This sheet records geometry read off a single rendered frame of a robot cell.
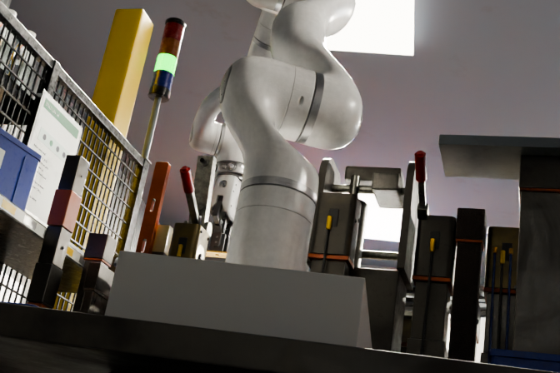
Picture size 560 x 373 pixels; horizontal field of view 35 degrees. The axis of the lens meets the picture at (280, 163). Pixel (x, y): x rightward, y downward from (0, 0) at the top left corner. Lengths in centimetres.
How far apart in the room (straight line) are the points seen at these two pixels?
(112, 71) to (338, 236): 145
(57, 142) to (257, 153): 113
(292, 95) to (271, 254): 27
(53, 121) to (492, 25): 346
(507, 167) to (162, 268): 70
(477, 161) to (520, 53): 407
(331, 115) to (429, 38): 414
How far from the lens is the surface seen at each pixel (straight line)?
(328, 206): 160
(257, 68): 141
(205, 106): 201
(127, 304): 114
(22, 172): 190
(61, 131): 243
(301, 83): 141
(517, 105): 622
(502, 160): 158
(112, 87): 284
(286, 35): 157
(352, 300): 109
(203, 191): 187
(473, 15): 530
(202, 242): 182
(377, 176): 169
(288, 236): 130
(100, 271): 203
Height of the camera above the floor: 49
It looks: 23 degrees up
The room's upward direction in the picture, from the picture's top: 10 degrees clockwise
